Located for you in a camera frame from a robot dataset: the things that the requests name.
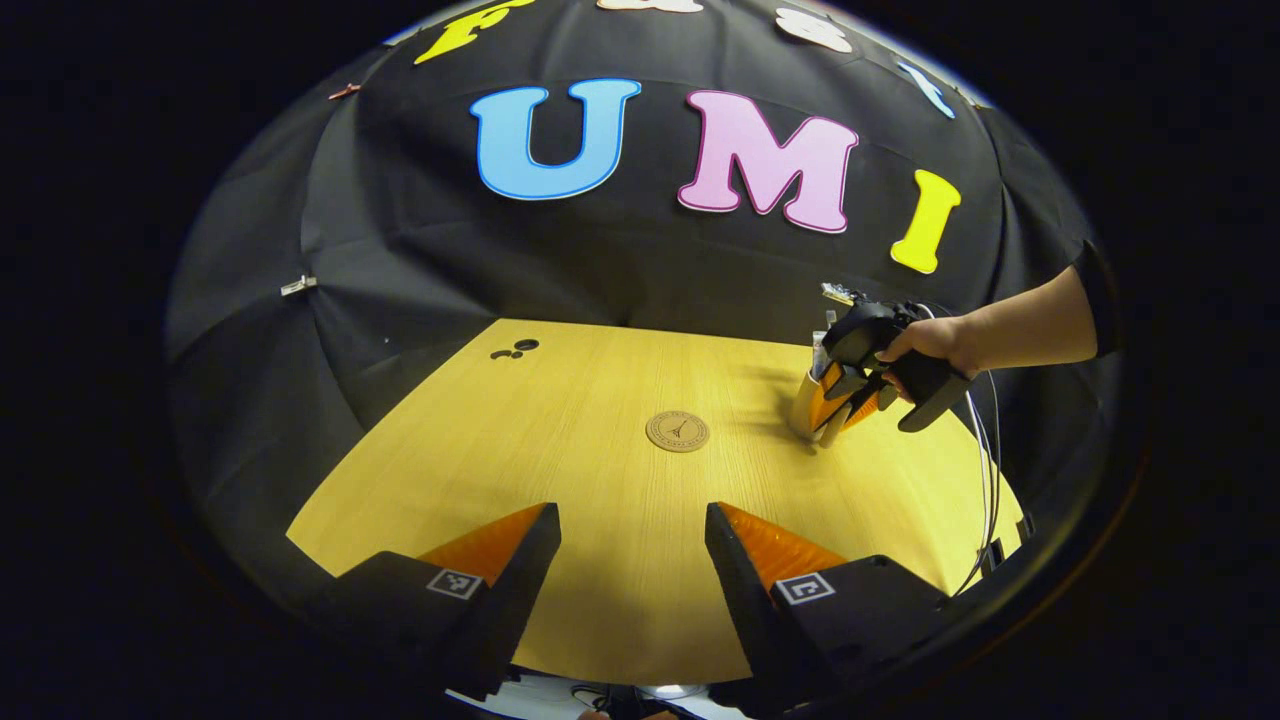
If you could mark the round cork coaster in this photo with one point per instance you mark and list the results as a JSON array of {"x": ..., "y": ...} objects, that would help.
[{"x": 678, "y": 432}]

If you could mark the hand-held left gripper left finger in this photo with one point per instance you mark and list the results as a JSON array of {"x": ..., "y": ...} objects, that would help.
[{"x": 510, "y": 610}]

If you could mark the black backdrop cloth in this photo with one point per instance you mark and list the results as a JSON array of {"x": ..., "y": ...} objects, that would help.
[{"x": 620, "y": 270}]

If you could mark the wooden desktop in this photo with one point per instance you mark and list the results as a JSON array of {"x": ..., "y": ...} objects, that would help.
[{"x": 600, "y": 400}]

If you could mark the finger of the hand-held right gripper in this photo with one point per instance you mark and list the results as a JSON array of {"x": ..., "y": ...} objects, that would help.
[
  {"x": 862, "y": 410},
  {"x": 833, "y": 385}
]

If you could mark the beige cup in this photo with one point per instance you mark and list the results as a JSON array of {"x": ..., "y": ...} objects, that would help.
[{"x": 803, "y": 405}]

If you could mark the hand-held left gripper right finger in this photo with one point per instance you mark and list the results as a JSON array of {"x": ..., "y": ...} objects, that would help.
[{"x": 750, "y": 610}]

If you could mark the red cloth clip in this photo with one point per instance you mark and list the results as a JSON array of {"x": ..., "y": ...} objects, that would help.
[{"x": 345, "y": 91}]

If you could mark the silver cloth clip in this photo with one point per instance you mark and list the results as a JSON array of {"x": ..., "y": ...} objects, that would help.
[{"x": 298, "y": 285}]

